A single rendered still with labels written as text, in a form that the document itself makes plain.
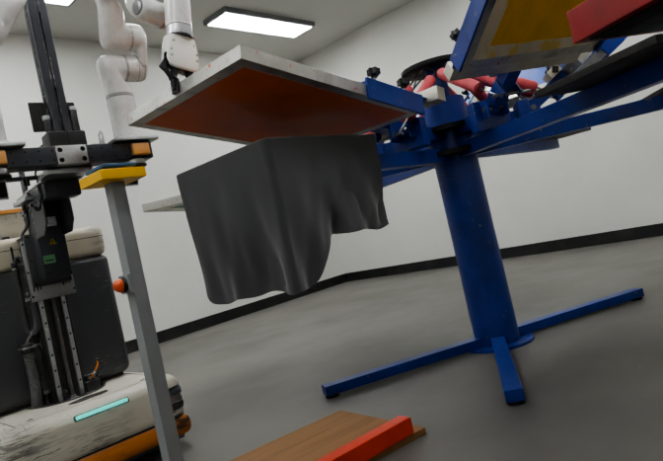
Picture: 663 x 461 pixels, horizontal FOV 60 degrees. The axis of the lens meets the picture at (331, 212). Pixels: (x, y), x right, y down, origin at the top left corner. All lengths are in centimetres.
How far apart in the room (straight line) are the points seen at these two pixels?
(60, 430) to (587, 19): 200
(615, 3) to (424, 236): 541
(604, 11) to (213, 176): 113
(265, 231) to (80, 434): 99
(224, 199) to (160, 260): 431
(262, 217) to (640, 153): 463
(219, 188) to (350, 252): 590
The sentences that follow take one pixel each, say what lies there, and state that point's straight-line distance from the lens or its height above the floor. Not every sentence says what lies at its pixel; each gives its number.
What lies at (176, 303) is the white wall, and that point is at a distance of 604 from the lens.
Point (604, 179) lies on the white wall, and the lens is 595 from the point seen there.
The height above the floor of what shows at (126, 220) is 82.
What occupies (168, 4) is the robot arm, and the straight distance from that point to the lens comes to 183.
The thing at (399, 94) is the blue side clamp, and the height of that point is 106.
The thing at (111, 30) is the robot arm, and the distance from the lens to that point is 222.
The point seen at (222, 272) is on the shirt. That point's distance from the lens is 179.
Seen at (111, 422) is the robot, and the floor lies 19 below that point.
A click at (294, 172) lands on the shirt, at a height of 85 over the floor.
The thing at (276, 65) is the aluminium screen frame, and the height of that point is 112.
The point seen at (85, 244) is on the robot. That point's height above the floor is 84.
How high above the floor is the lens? 66
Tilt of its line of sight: 2 degrees up
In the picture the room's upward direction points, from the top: 13 degrees counter-clockwise
